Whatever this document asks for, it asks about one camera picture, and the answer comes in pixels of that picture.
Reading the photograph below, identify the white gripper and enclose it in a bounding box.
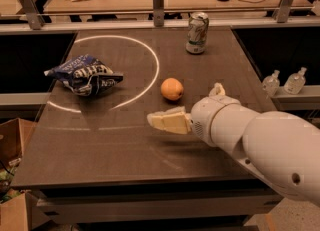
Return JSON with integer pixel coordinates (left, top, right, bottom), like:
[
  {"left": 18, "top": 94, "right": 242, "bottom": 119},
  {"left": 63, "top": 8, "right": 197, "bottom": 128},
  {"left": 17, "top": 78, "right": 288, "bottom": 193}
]
[{"left": 147, "top": 83, "right": 240, "bottom": 147}]

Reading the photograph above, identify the orange fruit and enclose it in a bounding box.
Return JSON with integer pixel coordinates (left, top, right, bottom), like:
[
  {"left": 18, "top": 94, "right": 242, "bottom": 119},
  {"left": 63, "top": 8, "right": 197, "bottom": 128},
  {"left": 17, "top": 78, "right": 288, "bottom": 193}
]
[{"left": 160, "top": 78, "right": 184, "bottom": 101}]

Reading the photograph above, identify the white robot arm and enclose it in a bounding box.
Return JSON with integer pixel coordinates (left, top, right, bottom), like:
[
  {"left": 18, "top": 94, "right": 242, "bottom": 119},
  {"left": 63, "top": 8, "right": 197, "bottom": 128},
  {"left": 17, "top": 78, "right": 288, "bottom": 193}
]
[{"left": 147, "top": 83, "right": 320, "bottom": 206}]

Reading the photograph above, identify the green white 7up can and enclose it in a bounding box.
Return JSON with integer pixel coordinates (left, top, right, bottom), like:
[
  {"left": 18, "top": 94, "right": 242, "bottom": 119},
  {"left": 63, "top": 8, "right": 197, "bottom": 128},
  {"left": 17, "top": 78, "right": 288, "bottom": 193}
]
[{"left": 186, "top": 12, "right": 209, "bottom": 54}]

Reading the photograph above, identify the clear bottle left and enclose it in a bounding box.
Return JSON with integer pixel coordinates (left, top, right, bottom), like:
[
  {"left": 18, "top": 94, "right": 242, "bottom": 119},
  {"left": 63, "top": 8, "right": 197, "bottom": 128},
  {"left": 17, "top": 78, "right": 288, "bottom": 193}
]
[{"left": 262, "top": 70, "right": 280, "bottom": 97}]

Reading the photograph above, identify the clear bottle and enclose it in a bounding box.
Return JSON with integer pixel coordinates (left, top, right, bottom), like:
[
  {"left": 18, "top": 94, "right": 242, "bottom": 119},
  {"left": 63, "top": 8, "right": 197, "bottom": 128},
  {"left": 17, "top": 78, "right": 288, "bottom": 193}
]
[
  {"left": 262, "top": 70, "right": 280, "bottom": 97},
  {"left": 284, "top": 67, "right": 307, "bottom": 94}
]

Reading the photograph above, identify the clear bottle right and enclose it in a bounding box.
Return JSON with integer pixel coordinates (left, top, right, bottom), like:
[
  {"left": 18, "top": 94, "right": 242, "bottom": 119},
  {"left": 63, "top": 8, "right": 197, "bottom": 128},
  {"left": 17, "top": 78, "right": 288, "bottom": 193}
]
[{"left": 284, "top": 67, "right": 307, "bottom": 94}]

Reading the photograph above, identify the grey drawer front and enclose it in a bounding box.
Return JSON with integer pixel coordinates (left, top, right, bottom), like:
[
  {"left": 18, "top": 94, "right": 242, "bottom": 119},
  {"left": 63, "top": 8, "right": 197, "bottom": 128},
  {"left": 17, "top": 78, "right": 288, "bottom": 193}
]
[{"left": 37, "top": 189, "right": 282, "bottom": 224}]

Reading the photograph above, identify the blue chip bag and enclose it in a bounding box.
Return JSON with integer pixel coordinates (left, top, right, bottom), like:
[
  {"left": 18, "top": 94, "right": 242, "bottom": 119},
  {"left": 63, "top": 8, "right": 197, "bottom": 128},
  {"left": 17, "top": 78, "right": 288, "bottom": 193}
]
[{"left": 44, "top": 54, "right": 123, "bottom": 96}]

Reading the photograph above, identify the cardboard box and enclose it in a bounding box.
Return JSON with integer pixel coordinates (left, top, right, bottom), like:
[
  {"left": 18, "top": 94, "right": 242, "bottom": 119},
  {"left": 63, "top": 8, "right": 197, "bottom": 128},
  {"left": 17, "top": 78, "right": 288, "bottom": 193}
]
[{"left": 0, "top": 118, "right": 34, "bottom": 231}]

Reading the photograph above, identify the middle metal bracket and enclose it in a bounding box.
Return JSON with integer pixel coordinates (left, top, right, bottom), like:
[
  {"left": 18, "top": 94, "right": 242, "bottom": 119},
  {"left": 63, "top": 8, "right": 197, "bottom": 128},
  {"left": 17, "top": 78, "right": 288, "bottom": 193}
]
[{"left": 153, "top": 0, "right": 164, "bottom": 27}]

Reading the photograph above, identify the left metal bracket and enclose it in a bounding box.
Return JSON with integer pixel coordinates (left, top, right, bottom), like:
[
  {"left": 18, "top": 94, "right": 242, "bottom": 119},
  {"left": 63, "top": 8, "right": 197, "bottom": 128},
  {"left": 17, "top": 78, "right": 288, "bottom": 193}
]
[{"left": 19, "top": 0, "right": 44, "bottom": 30}]

